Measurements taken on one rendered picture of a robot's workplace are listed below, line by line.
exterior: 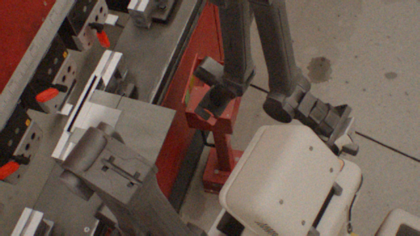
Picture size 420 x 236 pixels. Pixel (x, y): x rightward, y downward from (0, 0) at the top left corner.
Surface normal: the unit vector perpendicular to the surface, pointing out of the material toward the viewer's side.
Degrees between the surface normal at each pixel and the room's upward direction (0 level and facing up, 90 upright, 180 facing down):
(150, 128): 0
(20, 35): 90
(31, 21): 90
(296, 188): 48
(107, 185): 13
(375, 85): 0
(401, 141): 0
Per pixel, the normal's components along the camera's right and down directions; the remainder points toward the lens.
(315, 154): 0.56, -0.01
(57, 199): -0.10, -0.47
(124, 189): 0.09, -0.37
